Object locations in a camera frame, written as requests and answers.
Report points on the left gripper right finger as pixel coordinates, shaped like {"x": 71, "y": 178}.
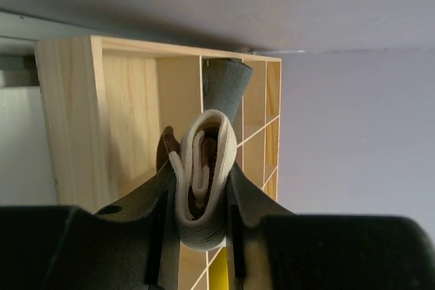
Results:
{"x": 269, "y": 247}

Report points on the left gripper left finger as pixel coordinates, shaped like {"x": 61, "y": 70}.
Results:
{"x": 129, "y": 244}

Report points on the cream and brown striped sock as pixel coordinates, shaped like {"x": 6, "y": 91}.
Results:
{"x": 202, "y": 162}

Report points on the mustard yellow rolled sock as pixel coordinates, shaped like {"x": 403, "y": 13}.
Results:
{"x": 218, "y": 269}

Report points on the wooden compartment tray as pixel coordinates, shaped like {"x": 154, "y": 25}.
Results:
{"x": 107, "y": 100}

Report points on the grey rolled sock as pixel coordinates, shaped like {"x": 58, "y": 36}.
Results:
{"x": 224, "y": 82}

